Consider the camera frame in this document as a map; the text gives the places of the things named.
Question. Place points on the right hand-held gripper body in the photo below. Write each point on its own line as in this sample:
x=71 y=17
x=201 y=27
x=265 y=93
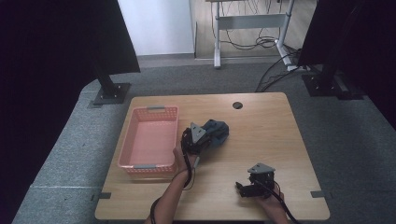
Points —
x=262 y=179

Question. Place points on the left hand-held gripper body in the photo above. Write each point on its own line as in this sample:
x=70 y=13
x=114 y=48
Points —
x=196 y=140

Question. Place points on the dark blue cloth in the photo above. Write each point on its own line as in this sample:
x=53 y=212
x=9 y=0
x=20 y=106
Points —
x=219 y=132

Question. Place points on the pink plastic basket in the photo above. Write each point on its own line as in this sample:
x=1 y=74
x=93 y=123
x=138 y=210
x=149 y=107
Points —
x=149 y=140

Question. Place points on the person's left hand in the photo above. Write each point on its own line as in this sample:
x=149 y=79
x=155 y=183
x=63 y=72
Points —
x=182 y=161

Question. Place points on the person's right hand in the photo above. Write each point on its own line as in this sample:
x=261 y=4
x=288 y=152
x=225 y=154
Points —
x=271 y=205

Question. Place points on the black table grommet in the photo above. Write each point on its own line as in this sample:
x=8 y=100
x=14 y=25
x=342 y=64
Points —
x=237 y=105

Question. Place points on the black metal stand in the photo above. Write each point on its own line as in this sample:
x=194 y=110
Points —
x=330 y=84
x=111 y=92

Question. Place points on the black curtain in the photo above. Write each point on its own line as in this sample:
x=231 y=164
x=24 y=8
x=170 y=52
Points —
x=367 y=46
x=46 y=77

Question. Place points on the grey table edge bracket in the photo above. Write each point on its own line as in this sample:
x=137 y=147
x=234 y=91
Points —
x=104 y=195
x=317 y=193

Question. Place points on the white desk frame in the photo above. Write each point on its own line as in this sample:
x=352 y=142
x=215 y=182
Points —
x=249 y=21

